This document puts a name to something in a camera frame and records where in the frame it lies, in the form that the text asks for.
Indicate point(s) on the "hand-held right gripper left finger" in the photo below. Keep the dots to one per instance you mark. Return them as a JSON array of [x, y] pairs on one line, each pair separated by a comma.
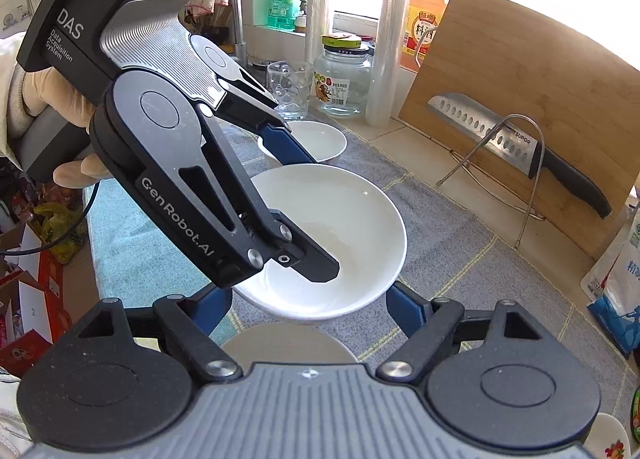
[[215, 306]]

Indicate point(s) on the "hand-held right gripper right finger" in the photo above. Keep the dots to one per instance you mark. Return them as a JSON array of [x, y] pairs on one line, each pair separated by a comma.
[[407, 306]]

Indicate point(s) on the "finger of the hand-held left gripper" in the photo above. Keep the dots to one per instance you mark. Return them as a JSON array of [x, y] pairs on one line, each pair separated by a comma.
[[310, 264], [282, 144]]

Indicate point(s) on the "white floral bowl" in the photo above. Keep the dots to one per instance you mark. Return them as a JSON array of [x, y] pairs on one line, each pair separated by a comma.
[[350, 219], [290, 344], [320, 139]]

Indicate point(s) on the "white fruit-print plate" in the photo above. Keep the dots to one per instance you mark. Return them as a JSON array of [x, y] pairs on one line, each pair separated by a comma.
[[607, 439]]

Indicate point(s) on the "person's left forearm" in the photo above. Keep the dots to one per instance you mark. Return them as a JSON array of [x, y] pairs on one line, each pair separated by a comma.
[[10, 104]]

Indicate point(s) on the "person's left hand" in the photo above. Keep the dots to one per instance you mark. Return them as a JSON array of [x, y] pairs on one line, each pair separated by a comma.
[[60, 94]]

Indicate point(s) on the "clear drinking glass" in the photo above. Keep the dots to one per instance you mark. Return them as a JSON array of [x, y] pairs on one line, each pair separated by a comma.
[[290, 89]]

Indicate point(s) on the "grey and blue checked mat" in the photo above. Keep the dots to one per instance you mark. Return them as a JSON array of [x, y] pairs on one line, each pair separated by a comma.
[[450, 259]]

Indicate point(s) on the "glass jar with green lid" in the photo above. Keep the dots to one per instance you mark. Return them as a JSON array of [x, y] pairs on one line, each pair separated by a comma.
[[345, 84]]

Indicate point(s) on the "metal faucet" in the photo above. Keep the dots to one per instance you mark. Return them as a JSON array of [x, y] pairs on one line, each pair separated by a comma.
[[239, 19]]

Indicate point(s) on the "short clear plastic roll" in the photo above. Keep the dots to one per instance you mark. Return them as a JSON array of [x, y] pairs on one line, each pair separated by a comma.
[[319, 19]]

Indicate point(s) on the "tall clear plastic roll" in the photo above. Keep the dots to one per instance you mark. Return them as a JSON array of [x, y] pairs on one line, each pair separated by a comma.
[[385, 49]]

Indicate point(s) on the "yellow plastic bag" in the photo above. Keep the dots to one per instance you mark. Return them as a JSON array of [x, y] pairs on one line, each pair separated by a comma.
[[60, 229]]

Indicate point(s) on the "red cardboard box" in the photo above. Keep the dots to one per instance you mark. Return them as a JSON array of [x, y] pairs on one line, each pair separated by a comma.
[[45, 264]]

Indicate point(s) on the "orange cooking wine jug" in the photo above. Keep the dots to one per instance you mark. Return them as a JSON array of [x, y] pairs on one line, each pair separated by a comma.
[[425, 4]]

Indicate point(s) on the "white and blue salt bag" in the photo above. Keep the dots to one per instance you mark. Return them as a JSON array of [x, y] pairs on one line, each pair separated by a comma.
[[620, 289]]

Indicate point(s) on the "white garment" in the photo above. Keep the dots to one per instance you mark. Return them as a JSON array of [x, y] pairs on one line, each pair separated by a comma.
[[10, 419]]

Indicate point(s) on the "bamboo cutting board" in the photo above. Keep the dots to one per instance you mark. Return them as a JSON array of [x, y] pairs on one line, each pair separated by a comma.
[[525, 64]]

